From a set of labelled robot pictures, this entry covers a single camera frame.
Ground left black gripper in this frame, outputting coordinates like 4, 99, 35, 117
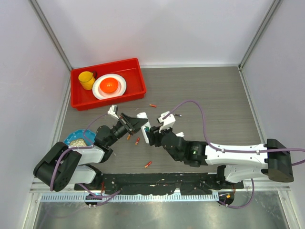
107, 113, 147, 147

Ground white remote control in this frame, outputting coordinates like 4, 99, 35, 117
136, 112, 151, 144

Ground white battery cover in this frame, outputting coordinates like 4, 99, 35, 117
176, 132, 184, 137

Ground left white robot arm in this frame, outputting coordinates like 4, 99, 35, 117
33, 113, 148, 192

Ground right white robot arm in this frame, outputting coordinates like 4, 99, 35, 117
146, 126, 294, 188

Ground orange bowl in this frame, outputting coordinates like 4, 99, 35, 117
100, 77, 119, 94

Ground blue patterned plate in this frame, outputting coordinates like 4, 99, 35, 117
63, 129, 96, 146

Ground white paper plate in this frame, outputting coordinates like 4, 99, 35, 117
92, 74, 127, 100

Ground red plastic bin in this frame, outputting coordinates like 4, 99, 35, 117
70, 58, 146, 111

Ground yellow mug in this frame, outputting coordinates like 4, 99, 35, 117
78, 71, 97, 90

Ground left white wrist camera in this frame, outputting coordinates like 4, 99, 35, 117
107, 105, 119, 120

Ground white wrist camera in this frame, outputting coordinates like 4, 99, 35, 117
107, 105, 119, 120
157, 111, 176, 133

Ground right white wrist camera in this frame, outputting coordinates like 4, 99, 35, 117
157, 111, 176, 133

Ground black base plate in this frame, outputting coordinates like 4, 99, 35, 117
85, 173, 244, 196

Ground white slotted cable duct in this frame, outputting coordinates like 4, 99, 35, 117
40, 192, 219, 202

